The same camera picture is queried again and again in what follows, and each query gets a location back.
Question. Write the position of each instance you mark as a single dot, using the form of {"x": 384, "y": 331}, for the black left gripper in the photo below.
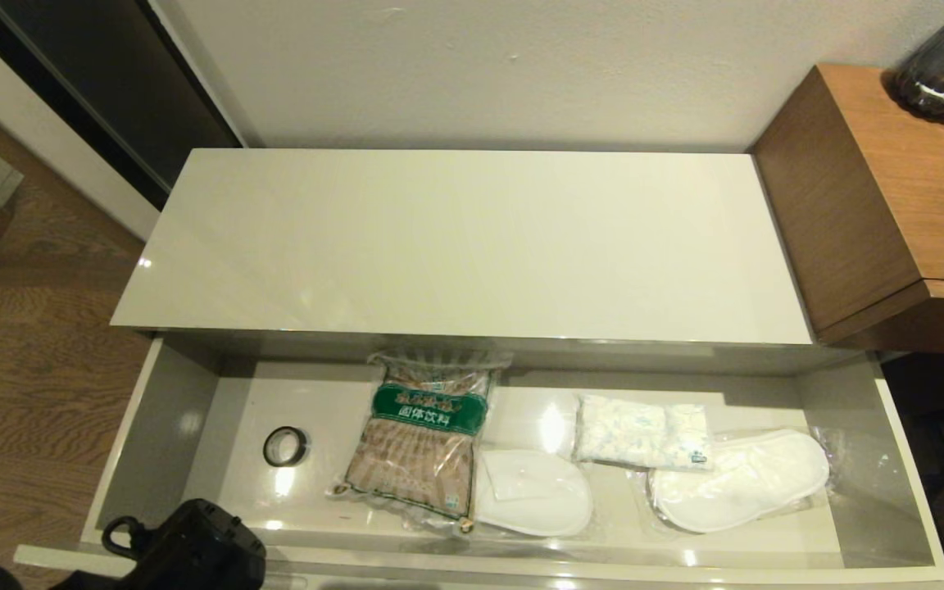
{"x": 169, "y": 578}

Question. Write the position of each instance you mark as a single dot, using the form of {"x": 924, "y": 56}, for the beige cabinet drawer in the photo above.
{"x": 218, "y": 442}

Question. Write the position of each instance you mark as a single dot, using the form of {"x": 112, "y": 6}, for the black tape roll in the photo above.
{"x": 269, "y": 455}

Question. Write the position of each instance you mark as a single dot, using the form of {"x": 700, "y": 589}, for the brown granule drink bag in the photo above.
{"x": 423, "y": 459}

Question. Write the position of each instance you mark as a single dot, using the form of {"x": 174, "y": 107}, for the white patterned tissue pack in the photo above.
{"x": 644, "y": 433}

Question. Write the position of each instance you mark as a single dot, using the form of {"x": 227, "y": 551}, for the white slipper in plastic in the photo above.
{"x": 546, "y": 496}
{"x": 742, "y": 487}

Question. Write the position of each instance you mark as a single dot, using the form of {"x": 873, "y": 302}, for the dark door panel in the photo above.
{"x": 128, "y": 90}

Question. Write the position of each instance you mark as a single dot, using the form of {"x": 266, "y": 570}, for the brown wooden side cabinet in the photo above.
{"x": 873, "y": 197}

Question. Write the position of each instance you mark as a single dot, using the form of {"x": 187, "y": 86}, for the dark glass vase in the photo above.
{"x": 939, "y": 74}

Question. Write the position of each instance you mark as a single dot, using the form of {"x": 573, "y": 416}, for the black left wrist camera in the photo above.
{"x": 210, "y": 537}

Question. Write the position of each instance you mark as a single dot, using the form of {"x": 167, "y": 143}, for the white door frame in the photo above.
{"x": 46, "y": 123}

